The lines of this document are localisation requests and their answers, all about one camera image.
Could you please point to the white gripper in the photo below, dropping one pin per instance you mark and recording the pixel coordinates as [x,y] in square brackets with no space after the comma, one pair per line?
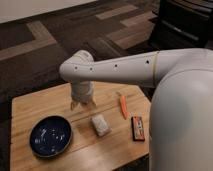
[82,92]

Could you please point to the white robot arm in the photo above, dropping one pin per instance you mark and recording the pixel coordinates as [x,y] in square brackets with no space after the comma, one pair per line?
[181,113]

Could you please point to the orange carrot toy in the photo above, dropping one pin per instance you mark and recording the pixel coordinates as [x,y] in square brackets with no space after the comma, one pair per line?
[123,105]

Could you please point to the dark blue bowl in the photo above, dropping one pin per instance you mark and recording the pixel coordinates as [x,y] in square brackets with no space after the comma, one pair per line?
[50,136]

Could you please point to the red and black box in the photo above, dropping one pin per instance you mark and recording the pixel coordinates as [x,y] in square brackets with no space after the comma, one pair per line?
[137,128]

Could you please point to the black cabinet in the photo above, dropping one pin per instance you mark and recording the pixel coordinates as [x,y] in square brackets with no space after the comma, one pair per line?
[182,24]

